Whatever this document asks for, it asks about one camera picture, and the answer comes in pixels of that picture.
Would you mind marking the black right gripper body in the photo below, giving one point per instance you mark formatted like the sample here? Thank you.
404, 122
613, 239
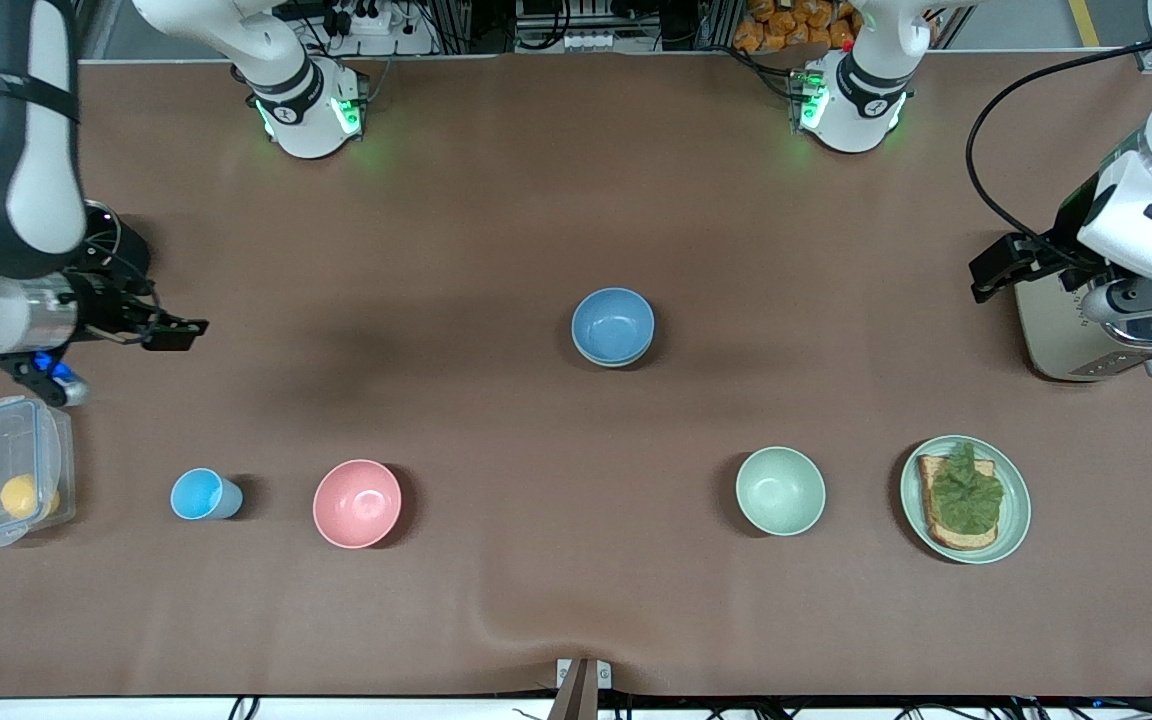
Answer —
106, 300

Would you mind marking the blue bowl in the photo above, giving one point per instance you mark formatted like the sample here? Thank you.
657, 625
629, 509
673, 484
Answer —
613, 322

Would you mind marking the green bowl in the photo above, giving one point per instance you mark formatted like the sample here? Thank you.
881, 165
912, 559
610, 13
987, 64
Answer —
616, 364
780, 491

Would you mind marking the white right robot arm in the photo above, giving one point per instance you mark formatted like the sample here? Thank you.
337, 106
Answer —
6, 200

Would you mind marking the pink bowl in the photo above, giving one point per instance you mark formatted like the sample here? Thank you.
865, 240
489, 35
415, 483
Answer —
357, 504

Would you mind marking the beige metal toaster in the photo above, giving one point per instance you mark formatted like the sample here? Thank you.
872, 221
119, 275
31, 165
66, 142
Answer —
1056, 335

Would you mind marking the glass saucepan lid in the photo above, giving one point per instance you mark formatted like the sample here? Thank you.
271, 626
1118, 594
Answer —
101, 222

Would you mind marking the light blue cup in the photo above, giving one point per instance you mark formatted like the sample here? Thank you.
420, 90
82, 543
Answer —
198, 494

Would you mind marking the yellow lemon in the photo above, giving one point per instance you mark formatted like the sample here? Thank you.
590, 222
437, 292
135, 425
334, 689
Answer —
21, 496

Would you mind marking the green lettuce leaf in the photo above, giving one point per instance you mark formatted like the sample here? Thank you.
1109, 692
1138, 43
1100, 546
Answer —
968, 495

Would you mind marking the green plate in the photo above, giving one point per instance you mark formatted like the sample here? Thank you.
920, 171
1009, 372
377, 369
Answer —
1016, 500

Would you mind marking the toast slice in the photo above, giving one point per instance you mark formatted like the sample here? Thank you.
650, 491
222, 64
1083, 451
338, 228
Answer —
946, 535

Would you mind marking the orange snack bag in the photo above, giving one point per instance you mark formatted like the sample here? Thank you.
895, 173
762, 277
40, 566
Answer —
786, 25

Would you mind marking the white power strip with plugs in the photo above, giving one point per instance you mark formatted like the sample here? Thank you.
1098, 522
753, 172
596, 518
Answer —
386, 35

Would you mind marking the long white power strip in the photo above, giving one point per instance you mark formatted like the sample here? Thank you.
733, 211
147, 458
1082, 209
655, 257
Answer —
611, 41

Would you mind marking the metal table edge bracket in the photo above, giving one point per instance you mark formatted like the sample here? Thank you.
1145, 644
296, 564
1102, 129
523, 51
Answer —
581, 685

